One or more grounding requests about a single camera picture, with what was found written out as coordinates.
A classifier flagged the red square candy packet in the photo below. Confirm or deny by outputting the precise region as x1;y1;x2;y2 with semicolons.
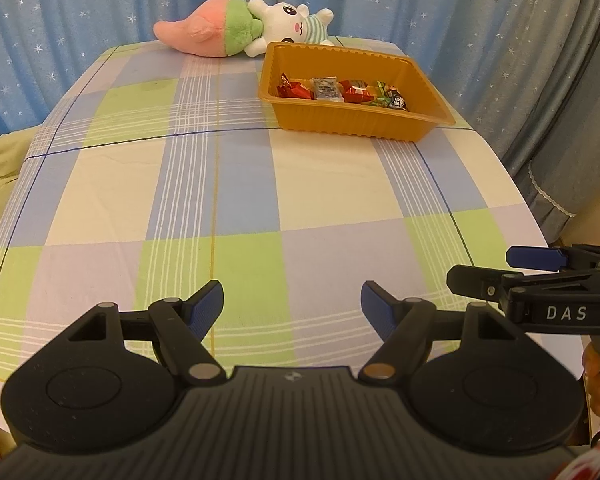
340;79;376;105

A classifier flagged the checked pastel tablecloth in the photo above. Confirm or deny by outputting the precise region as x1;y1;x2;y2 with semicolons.
0;36;588;431

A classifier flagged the person's right hand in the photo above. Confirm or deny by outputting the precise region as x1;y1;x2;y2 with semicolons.
581;342;600;417

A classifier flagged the white rabbit carrot plush toy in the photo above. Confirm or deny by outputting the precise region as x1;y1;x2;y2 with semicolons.
153;0;335;58

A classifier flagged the long green black snack packet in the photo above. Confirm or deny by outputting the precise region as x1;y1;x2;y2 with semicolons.
375;80;411;111

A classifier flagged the red white patterned cloth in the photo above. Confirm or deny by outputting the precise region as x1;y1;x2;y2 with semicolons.
555;442;600;480

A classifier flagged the blue star curtain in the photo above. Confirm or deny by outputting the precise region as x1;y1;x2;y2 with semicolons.
0;0;600;171

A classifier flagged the orange plastic tray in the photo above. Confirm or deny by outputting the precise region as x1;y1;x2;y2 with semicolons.
258;42;457;143

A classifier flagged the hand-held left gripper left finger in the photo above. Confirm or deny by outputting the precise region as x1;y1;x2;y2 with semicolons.
69;280;227;386

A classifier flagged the silver grey snack packet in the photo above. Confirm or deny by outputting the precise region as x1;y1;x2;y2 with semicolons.
312;76;345;104

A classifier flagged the grey curtain with lace trim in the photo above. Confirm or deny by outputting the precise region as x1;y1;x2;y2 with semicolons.
500;0;600;241

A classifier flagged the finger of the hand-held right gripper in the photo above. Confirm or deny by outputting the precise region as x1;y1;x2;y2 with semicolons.
446;264;600;307
506;244;600;271

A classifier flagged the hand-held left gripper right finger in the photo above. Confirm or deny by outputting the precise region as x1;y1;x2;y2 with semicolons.
360;281;517;386

